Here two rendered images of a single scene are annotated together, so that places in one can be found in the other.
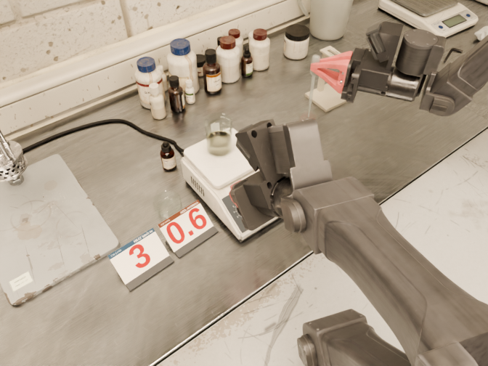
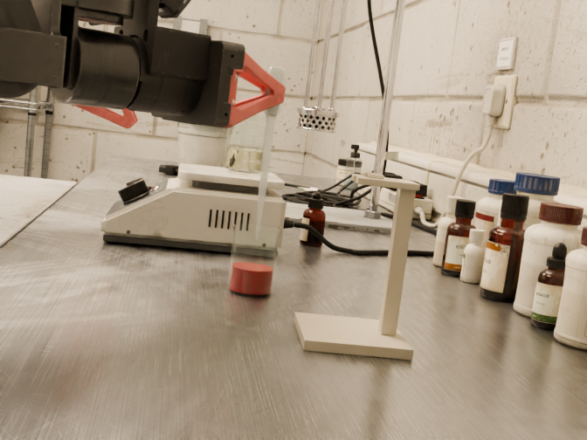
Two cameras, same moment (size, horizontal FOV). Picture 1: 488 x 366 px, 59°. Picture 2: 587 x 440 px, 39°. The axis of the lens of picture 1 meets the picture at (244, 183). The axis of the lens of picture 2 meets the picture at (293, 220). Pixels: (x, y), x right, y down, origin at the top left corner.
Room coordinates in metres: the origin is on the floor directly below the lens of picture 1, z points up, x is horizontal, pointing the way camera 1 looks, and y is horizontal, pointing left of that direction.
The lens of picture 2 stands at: (1.13, -0.77, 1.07)
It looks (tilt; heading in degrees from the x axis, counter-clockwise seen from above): 7 degrees down; 119
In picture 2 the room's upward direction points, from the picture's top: 7 degrees clockwise
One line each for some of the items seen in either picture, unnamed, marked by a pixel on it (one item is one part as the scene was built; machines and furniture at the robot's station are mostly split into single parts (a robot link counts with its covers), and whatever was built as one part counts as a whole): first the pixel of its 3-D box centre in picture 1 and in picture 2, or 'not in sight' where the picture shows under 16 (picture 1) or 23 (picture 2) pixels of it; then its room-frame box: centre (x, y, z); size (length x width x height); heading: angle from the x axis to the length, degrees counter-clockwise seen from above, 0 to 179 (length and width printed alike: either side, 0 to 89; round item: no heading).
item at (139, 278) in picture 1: (141, 258); not in sight; (0.40, 0.18, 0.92); 0.09 x 0.06 x 0.04; 130
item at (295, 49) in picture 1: (296, 42); not in sight; (1.08, -0.14, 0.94); 0.07 x 0.07 x 0.07
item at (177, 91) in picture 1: (176, 93); (460, 237); (0.84, 0.16, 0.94); 0.04 x 0.04 x 0.09
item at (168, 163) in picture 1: (167, 154); (314, 218); (0.64, 0.16, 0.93); 0.03 x 0.03 x 0.07
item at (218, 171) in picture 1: (224, 156); (229, 175); (0.59, 0.04, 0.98); 0.12 x 0.12 x 0.01; 37
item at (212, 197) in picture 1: (232, 179); (203, 209); (0.57, 0.02, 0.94); 0.22 x 0.13 x 0.08; 37
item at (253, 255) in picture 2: (306, 124); (252, 259); (0.74, -0.14, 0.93); 0.04 x 0.04 x 0.06
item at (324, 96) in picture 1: (330, 76); (360, 257); (0.88, -0.21, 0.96); 0.08 x 0.08 x 0.13; 35
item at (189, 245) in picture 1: (188, 228); not in sight; (0.46, 0.10, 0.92); 0.09 x 0.06 x 0.04; 130
